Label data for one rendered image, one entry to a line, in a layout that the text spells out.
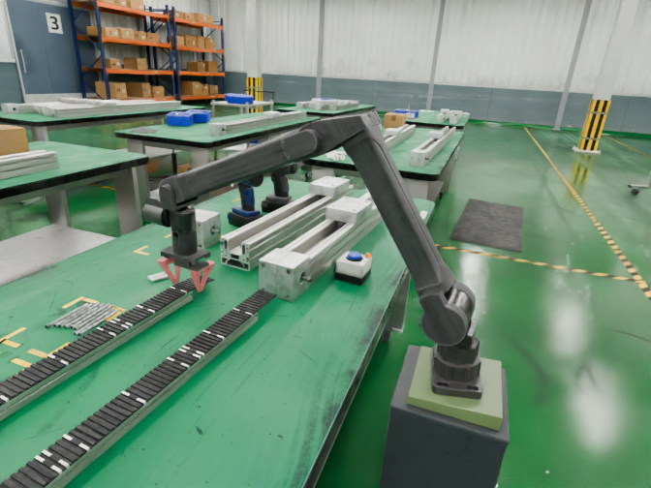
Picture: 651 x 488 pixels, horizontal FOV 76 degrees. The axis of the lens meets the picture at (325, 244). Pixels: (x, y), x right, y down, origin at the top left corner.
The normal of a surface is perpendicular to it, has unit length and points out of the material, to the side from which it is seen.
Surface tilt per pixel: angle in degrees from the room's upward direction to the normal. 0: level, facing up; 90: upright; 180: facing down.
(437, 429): 90
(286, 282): 90
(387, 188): 90
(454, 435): 90
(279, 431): 0
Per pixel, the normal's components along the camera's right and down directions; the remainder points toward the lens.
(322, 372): 0.05, -0.92
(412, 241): -0.41, 0.33
